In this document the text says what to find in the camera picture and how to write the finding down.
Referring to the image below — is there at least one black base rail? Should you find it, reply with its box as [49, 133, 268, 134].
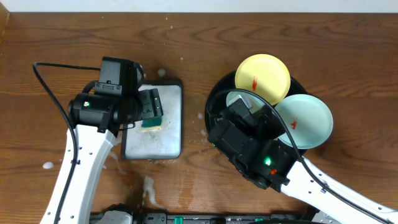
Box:
[89, 203, 313, 224]

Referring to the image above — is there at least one light blue plate front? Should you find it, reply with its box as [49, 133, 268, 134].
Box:
[226, 91, 272, 116]

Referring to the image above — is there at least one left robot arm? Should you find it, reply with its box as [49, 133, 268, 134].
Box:
[41, 88, 163, 223]

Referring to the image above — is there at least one round black tray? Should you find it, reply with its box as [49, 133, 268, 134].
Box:
[205, 72, 304, 160]

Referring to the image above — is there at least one yellow plate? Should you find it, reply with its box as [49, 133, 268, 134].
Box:
[234, 54, 290, 105]

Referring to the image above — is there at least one light blue plate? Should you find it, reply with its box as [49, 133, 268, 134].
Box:
[275, 94, 333, 150]
[226, 91, 272, 116]

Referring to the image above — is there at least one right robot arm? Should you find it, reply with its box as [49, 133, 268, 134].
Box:
[206, 94, 397, 223]

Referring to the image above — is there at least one rectangular black soap tray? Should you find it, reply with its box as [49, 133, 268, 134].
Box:
[121, 80, 183, 160]

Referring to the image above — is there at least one left black cable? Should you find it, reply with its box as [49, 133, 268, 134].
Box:
[32, 61, 102, 224]

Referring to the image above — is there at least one green yellow sponge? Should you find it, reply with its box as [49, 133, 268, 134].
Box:
[141, 116, 162, 132]

